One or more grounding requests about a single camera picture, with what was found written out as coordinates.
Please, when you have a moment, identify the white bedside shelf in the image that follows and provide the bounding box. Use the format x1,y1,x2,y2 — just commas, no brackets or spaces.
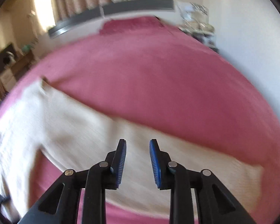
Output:
177,1,218,52

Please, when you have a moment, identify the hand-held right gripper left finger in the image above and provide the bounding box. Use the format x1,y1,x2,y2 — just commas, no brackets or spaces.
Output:
19,139,127,224

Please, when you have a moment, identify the cream knit sweater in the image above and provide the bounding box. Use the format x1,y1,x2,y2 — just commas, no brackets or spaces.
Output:
0,77,265,224

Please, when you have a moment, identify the white and grey headboard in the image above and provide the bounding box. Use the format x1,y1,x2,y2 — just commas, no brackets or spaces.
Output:
48,0,178,40

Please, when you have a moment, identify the wooden desk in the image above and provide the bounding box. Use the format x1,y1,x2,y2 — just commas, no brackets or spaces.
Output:
0,49,36,98

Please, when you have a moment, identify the pink fleece bed blanket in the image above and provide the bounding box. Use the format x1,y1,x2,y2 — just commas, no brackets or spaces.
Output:
0,27,280,224

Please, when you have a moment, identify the black monitor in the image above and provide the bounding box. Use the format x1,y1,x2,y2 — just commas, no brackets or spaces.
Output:
0,43,17,77

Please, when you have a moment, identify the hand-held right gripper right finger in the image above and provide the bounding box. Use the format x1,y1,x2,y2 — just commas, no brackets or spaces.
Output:
149,139,257,224

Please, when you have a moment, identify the pink pillow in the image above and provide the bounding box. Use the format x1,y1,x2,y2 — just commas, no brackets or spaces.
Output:
100,16,165,35

